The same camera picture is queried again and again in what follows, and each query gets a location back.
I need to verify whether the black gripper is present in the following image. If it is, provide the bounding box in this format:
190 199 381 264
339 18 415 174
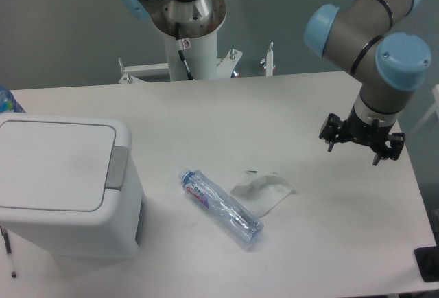
319 111 405 165

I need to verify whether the black cable on pedestal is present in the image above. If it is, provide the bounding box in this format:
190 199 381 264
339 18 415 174
174 21 195 81

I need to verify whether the blue bottle at left edge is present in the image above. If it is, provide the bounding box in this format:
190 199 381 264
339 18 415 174
0 86 25 113

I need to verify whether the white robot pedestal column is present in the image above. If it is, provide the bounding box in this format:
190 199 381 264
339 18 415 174
163 32 217 81

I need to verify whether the white frame at right edge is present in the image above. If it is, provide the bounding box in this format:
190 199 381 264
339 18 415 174
412 85 438 134

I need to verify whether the clear plastic water bottle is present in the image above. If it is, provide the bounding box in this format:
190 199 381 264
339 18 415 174
178 169 264 247

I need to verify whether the white trash can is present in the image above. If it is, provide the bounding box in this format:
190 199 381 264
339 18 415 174
1 113 145 259

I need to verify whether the black and white pen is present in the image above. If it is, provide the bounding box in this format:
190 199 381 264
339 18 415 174
1 227 17 279

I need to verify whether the black device at table corner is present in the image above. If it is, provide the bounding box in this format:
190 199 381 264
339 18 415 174
414 246 438 283

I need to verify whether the white crumpled plastic pouch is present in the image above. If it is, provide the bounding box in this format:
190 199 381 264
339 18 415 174
230 170 296 218

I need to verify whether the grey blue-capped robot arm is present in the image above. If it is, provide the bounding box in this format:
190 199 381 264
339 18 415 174
121 0 431 162

